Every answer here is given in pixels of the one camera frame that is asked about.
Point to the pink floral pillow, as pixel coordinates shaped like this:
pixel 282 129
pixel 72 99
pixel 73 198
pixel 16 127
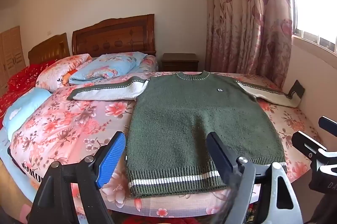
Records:
pixel 58 71

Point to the window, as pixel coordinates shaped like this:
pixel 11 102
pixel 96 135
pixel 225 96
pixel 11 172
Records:
pixel 316 3

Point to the bed with floral sheet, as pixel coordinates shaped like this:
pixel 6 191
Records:
pixel 65 129

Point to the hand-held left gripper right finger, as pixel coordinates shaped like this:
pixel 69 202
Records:
pixel 221 158

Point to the pink floral curtain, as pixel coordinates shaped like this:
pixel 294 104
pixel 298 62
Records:
pixel 244 16

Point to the red floral blanket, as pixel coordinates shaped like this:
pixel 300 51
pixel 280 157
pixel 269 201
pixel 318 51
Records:
pixel 18 84

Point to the blue floral pillow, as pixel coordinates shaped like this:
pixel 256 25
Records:
pixel 105 67

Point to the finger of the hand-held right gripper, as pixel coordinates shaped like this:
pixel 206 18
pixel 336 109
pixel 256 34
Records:
pixel 327 124
pixel 302 143

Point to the large carved wooden headboard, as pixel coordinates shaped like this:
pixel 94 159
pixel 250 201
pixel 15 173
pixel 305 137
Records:
pixel 113 37

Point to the light wooden wardrobe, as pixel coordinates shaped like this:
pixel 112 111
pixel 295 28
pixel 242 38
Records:
pixel 10 55

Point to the small wooden headboard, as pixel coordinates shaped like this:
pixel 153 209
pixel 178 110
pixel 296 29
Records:
pixel 48 49

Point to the red floral cloth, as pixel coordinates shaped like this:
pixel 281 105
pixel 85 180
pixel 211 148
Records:
pixel 179 220

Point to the light blue pillow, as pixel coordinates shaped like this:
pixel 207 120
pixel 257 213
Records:
pixel 23 105

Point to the dark wooden nightstand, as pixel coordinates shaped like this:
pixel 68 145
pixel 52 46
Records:
pixel 179 62

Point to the green knit sweater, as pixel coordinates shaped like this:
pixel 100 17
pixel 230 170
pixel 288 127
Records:
pixel 197 121

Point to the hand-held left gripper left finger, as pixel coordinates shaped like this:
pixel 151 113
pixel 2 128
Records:
pixel 112 158

